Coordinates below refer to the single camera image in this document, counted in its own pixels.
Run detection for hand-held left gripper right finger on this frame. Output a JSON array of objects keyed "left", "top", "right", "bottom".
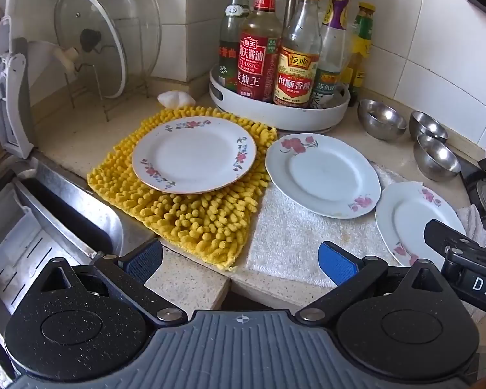
[{"left": 297, "top": 240, "right": 445, "bottom": 327}]

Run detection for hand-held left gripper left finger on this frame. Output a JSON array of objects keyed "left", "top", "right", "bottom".
[{"left": 40, "top": 238, "right": 188, "bottom": 327}]

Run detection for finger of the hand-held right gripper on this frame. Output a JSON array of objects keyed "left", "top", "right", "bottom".
[{"left": 424, "top": 219, "right": 480, "bottom": 260}]

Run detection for chipped white plate red flowers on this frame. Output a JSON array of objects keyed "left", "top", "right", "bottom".
[{"left": 375, "top": 182, "right": 468, "bottom": 268}]

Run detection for large steel bowl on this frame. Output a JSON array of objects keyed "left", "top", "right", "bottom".
[{"left": 357, "top": 99, "right": 408, "bottom": 142}]

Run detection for yellow chenille mat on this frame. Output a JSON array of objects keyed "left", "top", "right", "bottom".
[{"left": 87, "top": 106, "right": 278, "bottom": 271}]

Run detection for white towel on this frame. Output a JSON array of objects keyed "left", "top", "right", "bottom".
[{"left": 247, "top": 162, "right": 486, "bottom": 288}]

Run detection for medium steel bowl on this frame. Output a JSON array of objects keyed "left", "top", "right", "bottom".
[{"left": 413, "top": 134, "right": 462, "bottom": 182}]

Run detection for steel sink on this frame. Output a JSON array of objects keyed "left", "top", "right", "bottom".
[{"left": 0, "top": 156, "right": 163, "bottom": 377}]

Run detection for white plate floral rim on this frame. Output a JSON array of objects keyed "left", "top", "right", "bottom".
[{"left": 132, "top": 116, "right": 257, "bottom": 194}]

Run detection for small steel bowl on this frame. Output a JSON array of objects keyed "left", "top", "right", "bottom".
[{"left": 409, "top": 111, "right": 449, "bottom": 143}]

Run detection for grey sink drain basket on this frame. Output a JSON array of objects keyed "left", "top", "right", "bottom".
[{"left": 0, "top": 188, "right": 96, "bottom": 311}]

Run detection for white rotating condiment rack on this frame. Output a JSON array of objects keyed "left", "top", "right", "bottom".
[{"left": 208, "top": 0, "right": 365, "bottom": 132}]

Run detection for white crumpled wad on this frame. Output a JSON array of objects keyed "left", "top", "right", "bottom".
[{"left": 158, "top": 91, "right": 196, "bottom": 109}]

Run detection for yellow cap vinegar bottle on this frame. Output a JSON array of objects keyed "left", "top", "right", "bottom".
[{"left": 273, "top": 0, "right": 322, "bottom": 108}]

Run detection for white grey folding holder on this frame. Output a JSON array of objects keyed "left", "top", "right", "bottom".
[{"left": 0, "top": 38, "right": 35, "bottom": 159}]

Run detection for green label soy sauce bottle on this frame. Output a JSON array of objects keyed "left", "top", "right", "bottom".
[{"left": 310, "top": 0, "right": 351, "bottom": 109}]

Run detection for yellow label dark sauce bottle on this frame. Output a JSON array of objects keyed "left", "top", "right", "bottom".
[{"left": 346, "top": 2, "right": 376, "bottom": 100}]

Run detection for red label soy sauce bottle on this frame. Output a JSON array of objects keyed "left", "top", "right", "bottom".
[{"left": 238, "top": 0, "right": 282, "bottom": 102}]

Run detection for clear glass pot lid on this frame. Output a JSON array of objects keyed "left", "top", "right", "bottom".
[{"left": 105, "top": 0, "right": 163, "bottom": 88}]

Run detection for white rim glass pot lid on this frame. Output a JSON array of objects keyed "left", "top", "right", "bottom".
[{"left": 54, "top": 0, "right": 127, "bottom": 99}]

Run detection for green glass bottle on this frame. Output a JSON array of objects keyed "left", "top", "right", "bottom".
[{"left": 219, "top": 0, "right": 252, "bottom": 86}]

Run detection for dark slim bottle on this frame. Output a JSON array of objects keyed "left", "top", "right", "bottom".
[{"left": 283, "top": 0, "right": 304, "bottom": 25}]

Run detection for wire lid rack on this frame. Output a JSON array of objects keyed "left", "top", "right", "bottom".
[{"left": 63, "top": 46, "right": 150, "bottom": 122}]

